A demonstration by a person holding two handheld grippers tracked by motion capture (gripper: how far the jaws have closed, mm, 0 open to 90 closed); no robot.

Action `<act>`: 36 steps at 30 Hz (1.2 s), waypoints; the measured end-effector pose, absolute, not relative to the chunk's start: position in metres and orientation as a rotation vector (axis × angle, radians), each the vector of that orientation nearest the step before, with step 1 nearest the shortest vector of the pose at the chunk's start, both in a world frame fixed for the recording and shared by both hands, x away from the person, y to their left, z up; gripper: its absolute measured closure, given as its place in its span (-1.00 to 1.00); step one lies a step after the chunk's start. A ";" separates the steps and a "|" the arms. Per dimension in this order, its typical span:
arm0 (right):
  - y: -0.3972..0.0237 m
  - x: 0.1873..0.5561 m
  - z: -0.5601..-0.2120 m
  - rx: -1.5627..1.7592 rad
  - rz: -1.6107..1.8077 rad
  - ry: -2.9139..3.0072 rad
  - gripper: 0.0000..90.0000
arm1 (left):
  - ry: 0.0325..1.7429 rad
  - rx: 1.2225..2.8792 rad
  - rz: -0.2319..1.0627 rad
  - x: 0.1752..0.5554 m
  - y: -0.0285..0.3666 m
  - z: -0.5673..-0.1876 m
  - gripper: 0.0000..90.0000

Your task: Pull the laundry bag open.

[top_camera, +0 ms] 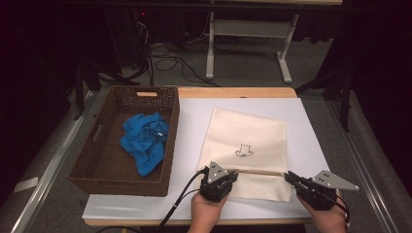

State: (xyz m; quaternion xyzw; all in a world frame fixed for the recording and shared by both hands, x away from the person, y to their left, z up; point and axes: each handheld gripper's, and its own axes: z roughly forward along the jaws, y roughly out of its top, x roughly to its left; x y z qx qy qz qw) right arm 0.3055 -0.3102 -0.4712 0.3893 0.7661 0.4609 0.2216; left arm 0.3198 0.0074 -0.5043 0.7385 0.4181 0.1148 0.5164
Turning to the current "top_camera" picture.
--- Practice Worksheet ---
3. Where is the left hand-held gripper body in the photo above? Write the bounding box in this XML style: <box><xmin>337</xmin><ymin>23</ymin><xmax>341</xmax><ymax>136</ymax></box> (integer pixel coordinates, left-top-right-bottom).
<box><xmin>198</xmin><ymin>160</ymin><xmax>229</xmax><ymax>204</ymax></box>

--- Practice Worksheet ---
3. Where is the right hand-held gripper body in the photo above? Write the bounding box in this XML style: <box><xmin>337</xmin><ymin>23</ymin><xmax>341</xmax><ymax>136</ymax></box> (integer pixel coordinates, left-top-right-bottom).
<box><xmin>297</xmin><ymin>169</ymin><xmax>361</xmax><ymax>212</ymax></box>

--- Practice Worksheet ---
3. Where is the cream mesh laundry bag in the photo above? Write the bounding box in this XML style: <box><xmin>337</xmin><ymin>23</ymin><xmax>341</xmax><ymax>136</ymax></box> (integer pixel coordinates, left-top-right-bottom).
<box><xmin>196</xmin><ymin>107</ymin><xmax>293</xmax><ymax>203</ymax></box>

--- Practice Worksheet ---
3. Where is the blue cloth garment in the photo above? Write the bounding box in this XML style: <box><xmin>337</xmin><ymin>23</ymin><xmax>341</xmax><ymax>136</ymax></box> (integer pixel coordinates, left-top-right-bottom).
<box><xmin>120</xmin><ymin>111</ymin><xmax>170</xmax><ymax>178</ymax></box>

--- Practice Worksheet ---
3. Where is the brown wicker basket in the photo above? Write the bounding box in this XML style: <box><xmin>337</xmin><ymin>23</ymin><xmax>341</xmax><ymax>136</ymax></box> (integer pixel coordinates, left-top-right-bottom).
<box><xmin>68</xmin><ymin>84</ymin><xmax>181</xmax><ymax>198</ymax></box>

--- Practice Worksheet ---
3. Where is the person's left hand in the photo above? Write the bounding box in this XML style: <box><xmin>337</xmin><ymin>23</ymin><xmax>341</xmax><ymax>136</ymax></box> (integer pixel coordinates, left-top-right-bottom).
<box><xmin>187</xmin><ymin>192</ymin><xmax>229</xmax><ymax>233</ymax></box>

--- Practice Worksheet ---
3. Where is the person's right hand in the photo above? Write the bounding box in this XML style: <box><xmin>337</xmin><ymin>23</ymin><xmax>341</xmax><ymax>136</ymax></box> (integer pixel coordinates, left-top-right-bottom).
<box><xmin>295</xmin><ymin>191</ymin><xmax>350</xmax><ymax>233</ymax></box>

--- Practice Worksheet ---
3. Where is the black tripod stand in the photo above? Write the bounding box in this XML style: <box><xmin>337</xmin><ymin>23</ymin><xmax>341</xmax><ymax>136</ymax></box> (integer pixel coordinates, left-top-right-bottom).
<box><xmin>293</xmin><ymin>68</ymin><xmax>355</xmax><ymax>133</ymax></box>
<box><xmin>73</xmin><ymin>60</ymin><xmax>141</xmax><ymax>121</ymax></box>

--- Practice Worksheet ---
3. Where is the white floor tape piece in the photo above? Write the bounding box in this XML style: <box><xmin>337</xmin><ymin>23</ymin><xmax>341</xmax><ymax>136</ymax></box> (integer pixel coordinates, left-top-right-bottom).
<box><xmin>14</xmin><ymin>177</ymin><xmax>40</xmax><ymax>194</ymax></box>

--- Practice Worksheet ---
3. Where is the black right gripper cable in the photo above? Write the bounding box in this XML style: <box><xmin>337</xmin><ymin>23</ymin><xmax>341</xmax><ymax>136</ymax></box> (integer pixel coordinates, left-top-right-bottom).
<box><xmin>335</xmin><ymin>193</ymin><xmax>352</xmax><ymax>229</ymax></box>

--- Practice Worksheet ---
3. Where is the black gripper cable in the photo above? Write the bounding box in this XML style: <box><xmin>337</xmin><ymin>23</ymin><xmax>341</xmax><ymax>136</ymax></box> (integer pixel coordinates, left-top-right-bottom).
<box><xmin>335</xmin><ymin>193</ymin><xmax>352</xmax><ymax>229</ymax></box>
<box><xmin>154</xmin><ymin>166</ymin><xmax>210</xmax><ymax>233</ymax></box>

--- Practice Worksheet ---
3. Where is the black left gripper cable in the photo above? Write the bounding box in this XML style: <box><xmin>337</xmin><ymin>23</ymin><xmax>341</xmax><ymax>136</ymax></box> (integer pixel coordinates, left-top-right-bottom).
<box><xmin>154</xmin><ymin>166</ymin><xmax>210</xmax><ymax>233</ymax></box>

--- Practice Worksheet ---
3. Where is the metal floor rail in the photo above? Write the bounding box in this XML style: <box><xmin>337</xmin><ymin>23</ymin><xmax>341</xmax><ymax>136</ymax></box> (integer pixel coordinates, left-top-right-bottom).
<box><xmin>326</xmin><ymin>99</ymin><xmax>400</xmax><ymax>233</ymax></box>
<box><xmin>10</xmin><ymin>90</ymin><xmax>95</xmax><ymax>233</ymax></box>

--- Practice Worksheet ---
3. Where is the black floor cable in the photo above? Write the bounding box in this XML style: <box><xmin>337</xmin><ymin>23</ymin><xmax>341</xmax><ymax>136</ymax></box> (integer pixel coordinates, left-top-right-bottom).
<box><xmin>149</xmin><ymin>44</ymin><xmax>222</xmax><ymax>88</ymax></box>

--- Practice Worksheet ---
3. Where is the white metal desk frame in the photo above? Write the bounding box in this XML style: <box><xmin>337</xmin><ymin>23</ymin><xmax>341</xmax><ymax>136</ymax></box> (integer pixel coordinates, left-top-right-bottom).
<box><xmin>205</xmin><ymin>11</ymin><xmax>300</xmax><ymax>84</ymax></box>

